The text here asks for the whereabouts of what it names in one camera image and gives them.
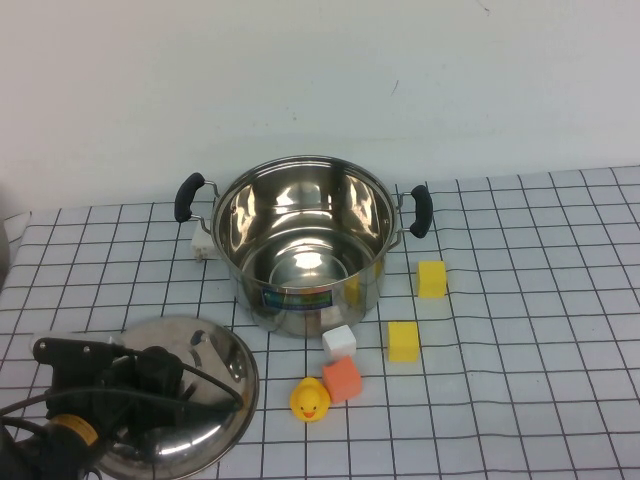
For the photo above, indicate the white black checkered tablecloth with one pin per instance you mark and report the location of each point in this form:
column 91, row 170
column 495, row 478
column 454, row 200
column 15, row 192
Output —
column 500, row 350

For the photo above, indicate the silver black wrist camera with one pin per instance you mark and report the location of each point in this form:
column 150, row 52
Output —
column 75, row 350

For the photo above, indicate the white foam cube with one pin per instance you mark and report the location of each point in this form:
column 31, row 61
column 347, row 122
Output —
column 339, row 342

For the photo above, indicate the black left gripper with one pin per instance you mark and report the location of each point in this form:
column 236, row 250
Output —
column 100, row 405

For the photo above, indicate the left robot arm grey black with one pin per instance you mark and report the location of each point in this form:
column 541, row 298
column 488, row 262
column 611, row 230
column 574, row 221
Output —
column 45, row 450

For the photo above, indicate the steel lid with black knob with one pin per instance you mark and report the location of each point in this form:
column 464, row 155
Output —
column 165, row 447

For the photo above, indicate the orange foam cube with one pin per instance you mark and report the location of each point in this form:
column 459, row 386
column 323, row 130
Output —
column 342, row 381

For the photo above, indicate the yellow foam cube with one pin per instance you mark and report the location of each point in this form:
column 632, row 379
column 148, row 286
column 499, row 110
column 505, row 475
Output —
column 403, row 344
column 431, row 280

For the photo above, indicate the yellow rubber duck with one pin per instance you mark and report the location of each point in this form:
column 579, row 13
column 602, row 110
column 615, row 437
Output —
column 310, row 400

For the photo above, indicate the white power plug adapter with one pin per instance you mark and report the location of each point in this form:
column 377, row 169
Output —
column 201, row 245

